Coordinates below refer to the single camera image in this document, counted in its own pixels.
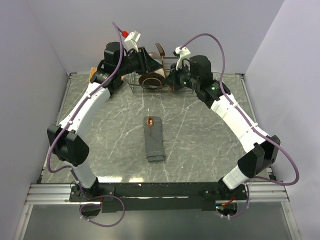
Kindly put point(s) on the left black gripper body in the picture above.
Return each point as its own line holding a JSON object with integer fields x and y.
{"x": 134, "y": 63}

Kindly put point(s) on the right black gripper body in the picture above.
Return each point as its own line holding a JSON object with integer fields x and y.
{"x": 184, "y": 80}

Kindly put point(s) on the copper fork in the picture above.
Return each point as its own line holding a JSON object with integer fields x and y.
{"x": 162, "y": 56}

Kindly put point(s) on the copper spoon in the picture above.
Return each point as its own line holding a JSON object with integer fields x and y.
{"x": 150, "y": 122}

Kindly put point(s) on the grey cloth napkin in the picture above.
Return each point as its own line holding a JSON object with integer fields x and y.
{"x": 154, "y": 148}

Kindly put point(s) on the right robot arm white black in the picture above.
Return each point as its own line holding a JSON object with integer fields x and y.
{"x": 260, "y": 151}

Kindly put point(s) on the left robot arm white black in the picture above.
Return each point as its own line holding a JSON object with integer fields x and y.
{"x": 65, "y": 138}

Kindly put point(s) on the brown dark bowl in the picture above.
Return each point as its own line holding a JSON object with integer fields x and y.
{"x": 151, "y": 82}

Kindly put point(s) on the woven orange wicker tray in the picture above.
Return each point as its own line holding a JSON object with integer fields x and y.
{"x": 92, "y": 75}

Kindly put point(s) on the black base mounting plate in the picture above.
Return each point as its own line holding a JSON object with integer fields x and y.
{"x": 156, "y": 196}

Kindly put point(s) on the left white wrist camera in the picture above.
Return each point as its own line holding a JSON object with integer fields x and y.
{"x": 131, "y": 40}

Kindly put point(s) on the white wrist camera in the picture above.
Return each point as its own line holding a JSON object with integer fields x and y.
{"x": 131, "y": 40}
{"x": 183, "y": 54}

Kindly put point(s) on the black wire dish rack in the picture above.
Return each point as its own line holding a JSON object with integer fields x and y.
{"x": 132, "y": 80}

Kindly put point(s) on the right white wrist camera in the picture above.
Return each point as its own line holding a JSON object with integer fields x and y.
{"x": 183, "y": 54}

